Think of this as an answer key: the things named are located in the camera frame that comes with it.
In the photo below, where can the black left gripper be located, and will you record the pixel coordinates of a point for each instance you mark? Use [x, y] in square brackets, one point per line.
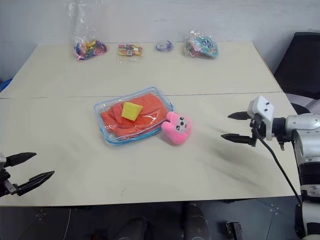
[6, 182]

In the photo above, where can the black office chair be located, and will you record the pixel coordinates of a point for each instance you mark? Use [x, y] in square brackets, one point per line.
[301, 67]

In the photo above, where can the clear pouch with orange cloth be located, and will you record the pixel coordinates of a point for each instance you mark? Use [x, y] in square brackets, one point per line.
[105, 110]

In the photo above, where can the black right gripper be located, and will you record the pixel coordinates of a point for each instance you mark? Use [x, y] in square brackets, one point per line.
[257, 130]

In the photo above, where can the clear bag of pastel trinkets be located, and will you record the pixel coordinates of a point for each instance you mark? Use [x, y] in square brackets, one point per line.
[201, 46]

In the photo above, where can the small black box-shaped object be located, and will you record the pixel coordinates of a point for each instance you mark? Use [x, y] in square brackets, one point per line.
[233, 230]

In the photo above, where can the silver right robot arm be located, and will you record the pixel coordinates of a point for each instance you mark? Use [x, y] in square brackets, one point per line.
[303, 140]

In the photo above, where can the blue object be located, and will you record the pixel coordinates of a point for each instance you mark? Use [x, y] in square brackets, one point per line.
[4, 85]

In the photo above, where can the clear bag of colourful balloons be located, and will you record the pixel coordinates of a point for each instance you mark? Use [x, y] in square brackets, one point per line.
[87, 47]

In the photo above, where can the clear packet of crayons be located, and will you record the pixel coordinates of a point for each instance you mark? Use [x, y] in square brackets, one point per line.
[130, 50]

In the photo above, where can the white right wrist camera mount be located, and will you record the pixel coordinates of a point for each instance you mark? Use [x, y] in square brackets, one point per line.
[265, 107]

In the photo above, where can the yellow sponge block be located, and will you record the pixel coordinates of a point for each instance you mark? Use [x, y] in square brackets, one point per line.
[131, 111]

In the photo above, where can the pink plush bunny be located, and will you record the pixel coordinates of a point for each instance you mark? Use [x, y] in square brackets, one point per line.
[176, 128]

